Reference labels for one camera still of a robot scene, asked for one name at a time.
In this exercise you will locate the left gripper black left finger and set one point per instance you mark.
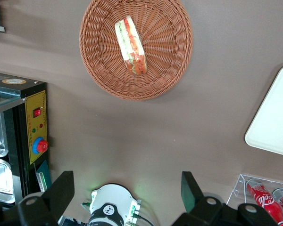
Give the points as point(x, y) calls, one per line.
point(59, 195)

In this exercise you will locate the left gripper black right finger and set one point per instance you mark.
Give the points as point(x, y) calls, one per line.
point(193, 197)

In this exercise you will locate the triangle sandwich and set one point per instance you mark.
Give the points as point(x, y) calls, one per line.
point(130, 44)

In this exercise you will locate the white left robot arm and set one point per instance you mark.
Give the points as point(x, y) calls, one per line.
point(110, 195)

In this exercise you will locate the cream plastic tray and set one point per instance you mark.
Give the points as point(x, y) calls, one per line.
point(276, 117)

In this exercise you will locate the large round wicker basket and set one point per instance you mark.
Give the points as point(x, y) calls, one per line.
point(160, 70)

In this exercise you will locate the clear acrylic bottle rack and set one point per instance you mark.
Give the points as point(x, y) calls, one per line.
point(238, 188)

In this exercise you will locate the black food warmer cabinet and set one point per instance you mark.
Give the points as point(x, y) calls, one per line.
point(39, 127)

